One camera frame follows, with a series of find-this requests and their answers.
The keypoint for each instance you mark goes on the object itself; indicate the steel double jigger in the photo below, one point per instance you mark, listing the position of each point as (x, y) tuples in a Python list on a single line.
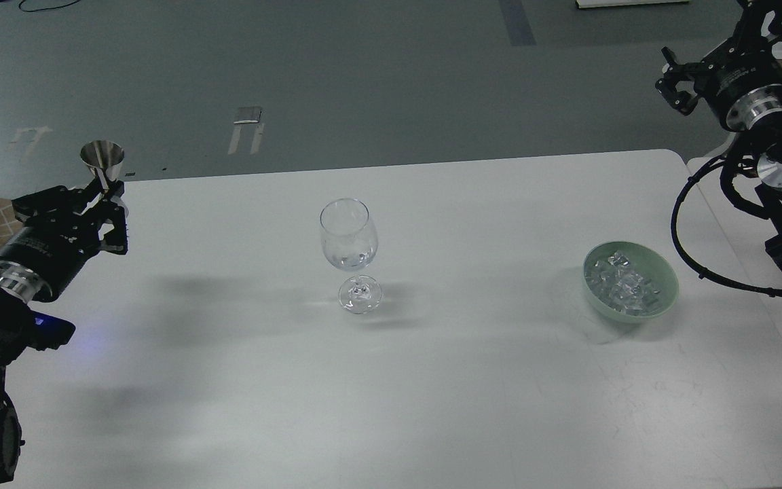
[(104, 161)]

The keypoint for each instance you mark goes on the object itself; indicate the pile of ice cubes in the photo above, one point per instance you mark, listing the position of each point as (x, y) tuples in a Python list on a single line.
[(616, 282)]

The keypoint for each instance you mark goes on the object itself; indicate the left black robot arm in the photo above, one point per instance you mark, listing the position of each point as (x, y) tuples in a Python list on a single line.
[(22, 328)]

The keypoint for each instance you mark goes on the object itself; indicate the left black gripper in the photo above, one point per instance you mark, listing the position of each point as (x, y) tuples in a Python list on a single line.
[(61, 233)]

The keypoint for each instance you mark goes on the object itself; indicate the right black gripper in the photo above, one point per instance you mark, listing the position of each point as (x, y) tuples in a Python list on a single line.
[(743, 83)]

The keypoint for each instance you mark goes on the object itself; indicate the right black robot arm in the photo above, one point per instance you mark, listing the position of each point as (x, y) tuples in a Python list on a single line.
[(750, 169)]

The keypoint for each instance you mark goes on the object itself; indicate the green bowl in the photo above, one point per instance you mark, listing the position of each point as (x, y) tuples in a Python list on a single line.
[(648, 262)]

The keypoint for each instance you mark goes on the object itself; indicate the clear wine glass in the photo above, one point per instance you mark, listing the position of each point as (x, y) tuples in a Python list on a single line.
[(349, 243)]

